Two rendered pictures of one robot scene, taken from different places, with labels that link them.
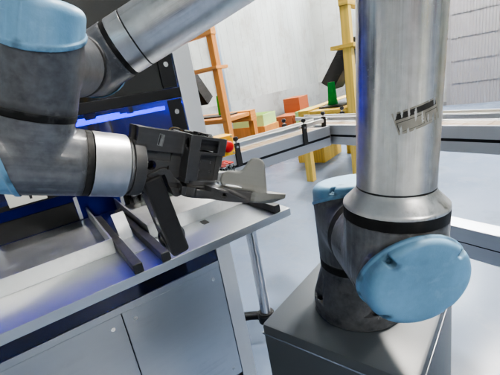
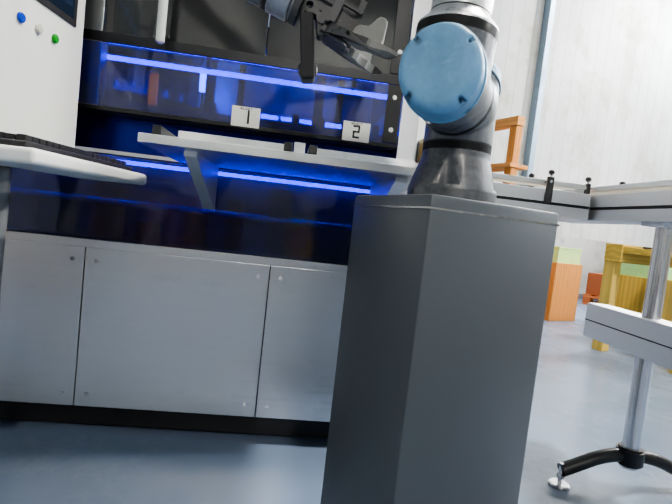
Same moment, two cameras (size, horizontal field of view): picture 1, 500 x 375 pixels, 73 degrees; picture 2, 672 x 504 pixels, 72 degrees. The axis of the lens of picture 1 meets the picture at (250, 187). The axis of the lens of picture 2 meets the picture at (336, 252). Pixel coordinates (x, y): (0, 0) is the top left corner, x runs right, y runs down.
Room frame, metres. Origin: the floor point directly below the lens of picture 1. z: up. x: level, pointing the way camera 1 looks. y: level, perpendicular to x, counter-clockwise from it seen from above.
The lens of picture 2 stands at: (-0.32, -0.33, 0.73)
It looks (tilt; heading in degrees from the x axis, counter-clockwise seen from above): 4 degrees down; 25
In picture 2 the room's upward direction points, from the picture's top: 6 degrees clockwise
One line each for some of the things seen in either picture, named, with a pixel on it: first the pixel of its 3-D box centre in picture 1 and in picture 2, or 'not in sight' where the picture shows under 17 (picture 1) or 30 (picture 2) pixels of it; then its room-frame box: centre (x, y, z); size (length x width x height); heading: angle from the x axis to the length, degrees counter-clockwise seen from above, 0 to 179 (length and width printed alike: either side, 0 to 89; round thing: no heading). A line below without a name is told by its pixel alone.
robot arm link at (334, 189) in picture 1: (353, 216); (461, 105); (0.49, -0.15, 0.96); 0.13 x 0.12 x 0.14; 2
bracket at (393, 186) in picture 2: not in sight; (383, 205); (0.91, 0.12, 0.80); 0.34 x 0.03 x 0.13; 32
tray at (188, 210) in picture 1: (173, 200); (355, 168); (0.94, 0.23, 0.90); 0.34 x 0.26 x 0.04; 32
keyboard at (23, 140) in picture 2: not in sight; (59, 153); (0.35, 0.68, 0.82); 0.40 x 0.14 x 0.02; 24
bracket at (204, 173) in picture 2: not in sight; (201, 184); (0.65, 0.54, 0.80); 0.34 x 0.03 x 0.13; 32
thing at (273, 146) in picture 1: (264, 145); (492, 187); (1.44, -0.09, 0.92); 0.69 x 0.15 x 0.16; 122
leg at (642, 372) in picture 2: not in sight; (646, 347); (1.39, -0.62, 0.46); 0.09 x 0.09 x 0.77; 32
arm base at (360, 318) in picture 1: (356, 277); (453, 174); (0.50, -0.15, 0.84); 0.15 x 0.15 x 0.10
